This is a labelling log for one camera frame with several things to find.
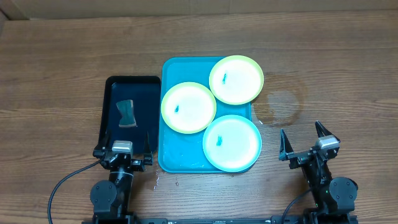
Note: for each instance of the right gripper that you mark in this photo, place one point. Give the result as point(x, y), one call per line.
point(300, 157)

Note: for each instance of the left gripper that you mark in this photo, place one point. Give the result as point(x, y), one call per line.
point(138, 165)

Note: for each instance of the green and tan sponge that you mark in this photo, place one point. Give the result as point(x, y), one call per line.
point(126, 109)

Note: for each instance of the yellow-green plate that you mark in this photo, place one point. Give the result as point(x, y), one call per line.
point(188, 107)
point(236, 80)

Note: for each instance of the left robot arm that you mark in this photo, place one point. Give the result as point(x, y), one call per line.
point(110, 198)

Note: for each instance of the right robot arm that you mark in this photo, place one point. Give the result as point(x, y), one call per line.
point(334, 197)

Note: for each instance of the teal plastic serving tray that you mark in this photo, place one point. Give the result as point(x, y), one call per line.
point(183, 153)

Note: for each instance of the black plastic tray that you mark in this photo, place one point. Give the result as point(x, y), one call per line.
point(145, 93)

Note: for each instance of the light blue plate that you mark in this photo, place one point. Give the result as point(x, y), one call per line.
point(232, 143)

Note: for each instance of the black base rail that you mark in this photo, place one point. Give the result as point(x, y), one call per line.
point(275, 219)

